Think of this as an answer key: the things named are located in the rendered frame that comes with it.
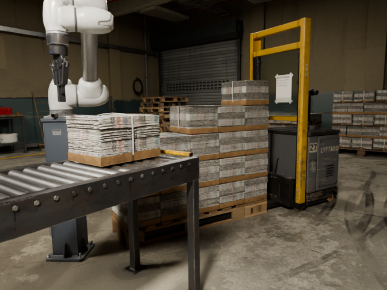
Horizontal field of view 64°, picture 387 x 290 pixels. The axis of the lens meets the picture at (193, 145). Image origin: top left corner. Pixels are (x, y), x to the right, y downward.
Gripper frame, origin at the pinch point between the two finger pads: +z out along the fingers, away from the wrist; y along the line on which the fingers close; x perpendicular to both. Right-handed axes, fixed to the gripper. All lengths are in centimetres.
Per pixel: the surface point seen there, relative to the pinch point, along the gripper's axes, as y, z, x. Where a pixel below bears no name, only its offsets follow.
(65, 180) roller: -19.1, 34.2, 11.4
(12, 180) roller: -2.5, 34.0, 24.1
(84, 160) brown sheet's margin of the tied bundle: -0.6, 31.1, -8.9
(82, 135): 0.7, 19.4, -9.6
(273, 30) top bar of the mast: 7, -68, -237
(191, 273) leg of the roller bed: -30, 99, -53
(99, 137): -12.4, 19.8, -10.1
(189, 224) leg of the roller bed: -29, 70, -52
